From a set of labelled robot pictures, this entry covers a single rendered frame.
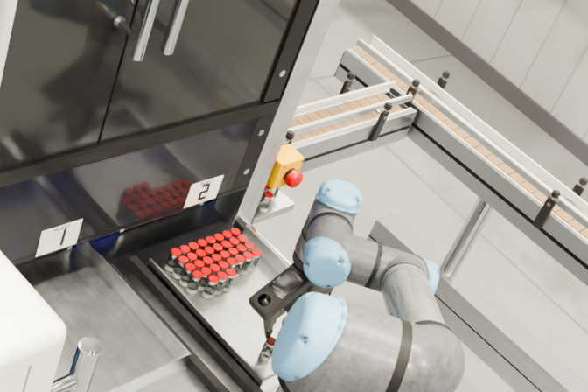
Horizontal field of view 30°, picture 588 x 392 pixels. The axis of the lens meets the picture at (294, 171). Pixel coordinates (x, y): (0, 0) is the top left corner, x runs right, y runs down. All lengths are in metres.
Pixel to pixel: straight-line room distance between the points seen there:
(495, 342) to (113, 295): 1.24
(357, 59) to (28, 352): 2.07
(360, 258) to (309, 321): 0.41
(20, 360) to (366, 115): 1.84
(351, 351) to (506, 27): 4.00
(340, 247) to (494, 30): 3.64
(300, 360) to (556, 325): 2.75
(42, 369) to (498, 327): 2.01
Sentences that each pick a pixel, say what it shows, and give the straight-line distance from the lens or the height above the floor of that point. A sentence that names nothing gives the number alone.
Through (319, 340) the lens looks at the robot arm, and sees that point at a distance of 1.33.
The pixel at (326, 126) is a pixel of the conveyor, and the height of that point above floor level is 0.93.
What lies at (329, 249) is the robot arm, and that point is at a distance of 1.70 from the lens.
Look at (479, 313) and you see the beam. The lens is 2.96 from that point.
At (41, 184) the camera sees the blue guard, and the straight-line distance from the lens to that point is 1.81.
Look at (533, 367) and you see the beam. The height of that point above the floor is 0.53.
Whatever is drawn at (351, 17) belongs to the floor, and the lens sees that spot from 5.37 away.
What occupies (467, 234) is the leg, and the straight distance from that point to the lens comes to 2.92.
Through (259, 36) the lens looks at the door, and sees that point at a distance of 1.96.
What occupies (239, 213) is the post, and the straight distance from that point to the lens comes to 2.28.
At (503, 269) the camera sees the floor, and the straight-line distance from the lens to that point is 4.14.
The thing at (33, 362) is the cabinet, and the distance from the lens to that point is 1.04.
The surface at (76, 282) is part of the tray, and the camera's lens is 2.06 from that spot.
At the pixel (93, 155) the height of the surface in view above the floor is 1.20.
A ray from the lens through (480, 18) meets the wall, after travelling 5.32.
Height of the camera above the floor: 2.29
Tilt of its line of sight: 34 degrees down
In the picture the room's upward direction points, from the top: 22 degrees clockwise
